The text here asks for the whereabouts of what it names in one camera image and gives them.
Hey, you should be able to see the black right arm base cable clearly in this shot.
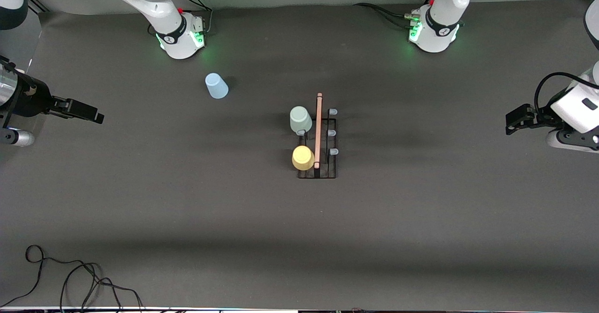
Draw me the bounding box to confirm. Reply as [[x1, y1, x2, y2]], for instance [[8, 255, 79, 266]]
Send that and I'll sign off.
[[174, 0, 214, 35]]

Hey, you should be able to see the black left arm hose cable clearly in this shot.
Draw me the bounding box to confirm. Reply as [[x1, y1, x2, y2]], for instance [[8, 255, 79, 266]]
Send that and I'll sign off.
[[533, 72, 599, 117]]

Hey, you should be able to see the black left arm base cable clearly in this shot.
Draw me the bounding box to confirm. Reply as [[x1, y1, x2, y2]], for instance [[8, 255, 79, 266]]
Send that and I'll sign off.
[[372, 7, 415, 28], [353, 3, 412, 19]]

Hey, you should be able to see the black wire cup holder rack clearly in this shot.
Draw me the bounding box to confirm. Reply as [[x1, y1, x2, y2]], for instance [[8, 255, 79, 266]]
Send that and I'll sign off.
[[295, 93, 339, 180]]

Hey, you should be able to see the pale green plastic cup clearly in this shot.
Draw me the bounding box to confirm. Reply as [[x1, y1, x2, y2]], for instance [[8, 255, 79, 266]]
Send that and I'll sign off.
[[289, 106, 313, 134]]

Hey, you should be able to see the black arm base cable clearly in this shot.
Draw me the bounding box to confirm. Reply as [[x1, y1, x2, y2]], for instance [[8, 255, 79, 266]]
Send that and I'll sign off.
[[174, 0, 214, 35], [372, 7, 415, 28], [353, 3, 412, 19]]

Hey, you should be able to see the dark grey table mat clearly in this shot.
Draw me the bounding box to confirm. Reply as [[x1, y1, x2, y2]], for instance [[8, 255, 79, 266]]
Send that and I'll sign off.
[[0, 0, 599, 310]]

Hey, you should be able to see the light blue plastic cup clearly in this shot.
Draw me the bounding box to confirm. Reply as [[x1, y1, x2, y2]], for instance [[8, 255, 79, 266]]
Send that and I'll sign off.
[[205, 73, 229, 100]]

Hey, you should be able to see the yellow plastic cup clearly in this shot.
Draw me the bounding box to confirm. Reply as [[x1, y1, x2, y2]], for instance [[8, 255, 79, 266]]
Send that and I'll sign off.
[[292, 146, 315, 171]]

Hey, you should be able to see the thin black cable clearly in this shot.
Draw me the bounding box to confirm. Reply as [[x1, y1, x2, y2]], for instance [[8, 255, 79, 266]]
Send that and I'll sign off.
[[59, 262, 145, 313], [0, 244, 101, 307]]

